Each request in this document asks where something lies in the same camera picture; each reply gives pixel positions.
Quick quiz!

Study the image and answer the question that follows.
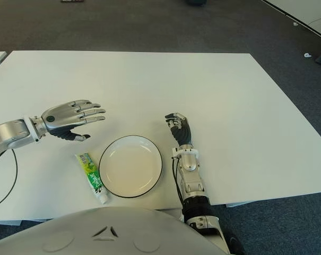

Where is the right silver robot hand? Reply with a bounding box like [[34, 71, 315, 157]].
[[164, 112, 194, 147]]

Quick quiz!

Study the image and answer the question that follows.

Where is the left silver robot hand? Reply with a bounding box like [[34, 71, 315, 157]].
[[40, 99, 107, 143]]

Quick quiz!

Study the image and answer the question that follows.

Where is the green white toothpaste tube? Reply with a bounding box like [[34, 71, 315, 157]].
[[74, 152, 110, 205]]

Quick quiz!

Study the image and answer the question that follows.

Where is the white plate with black rim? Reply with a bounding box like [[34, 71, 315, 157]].
[[98, 135, 166, 199]]

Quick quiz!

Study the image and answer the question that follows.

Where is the grey robot torso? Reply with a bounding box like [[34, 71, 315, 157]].
[[0, 206, 230, 255]]

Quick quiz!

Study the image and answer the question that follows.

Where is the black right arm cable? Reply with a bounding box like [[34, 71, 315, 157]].
[[171, 156, 186, 221]]

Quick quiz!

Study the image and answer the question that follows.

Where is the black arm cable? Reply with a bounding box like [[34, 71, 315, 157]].
[[171, 156, 186, 221], [0, 148, 19, 211]]

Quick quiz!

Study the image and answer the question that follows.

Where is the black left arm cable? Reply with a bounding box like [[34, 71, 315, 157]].
[[0, 148, 19, 211]]

